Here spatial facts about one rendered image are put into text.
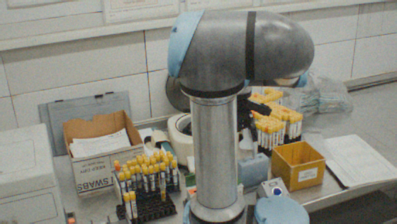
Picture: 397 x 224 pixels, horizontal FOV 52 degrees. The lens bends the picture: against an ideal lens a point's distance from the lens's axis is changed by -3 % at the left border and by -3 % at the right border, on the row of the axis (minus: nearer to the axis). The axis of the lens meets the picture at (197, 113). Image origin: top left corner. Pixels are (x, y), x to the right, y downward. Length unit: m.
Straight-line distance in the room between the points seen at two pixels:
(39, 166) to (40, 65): 0.61
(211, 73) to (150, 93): 1.04
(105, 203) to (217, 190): 0.63
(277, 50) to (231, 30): 0.08
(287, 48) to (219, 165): 0.26
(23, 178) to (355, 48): 1.66
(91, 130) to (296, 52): 1.10
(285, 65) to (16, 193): 0.69
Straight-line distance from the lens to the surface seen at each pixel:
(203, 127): 0.76
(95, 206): 1.40
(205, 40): 0.68
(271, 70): 0.69
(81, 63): 1.62
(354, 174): 1.52
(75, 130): 1.64
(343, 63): 2.17
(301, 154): 1.53
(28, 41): 1.54
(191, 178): 1.29
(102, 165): 1.40
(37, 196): 1.08
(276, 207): 0.92
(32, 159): 1.11
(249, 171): 1.38
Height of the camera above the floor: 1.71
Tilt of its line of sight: 26 degrees down
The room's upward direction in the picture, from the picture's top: 2 degrees counter-clockwise
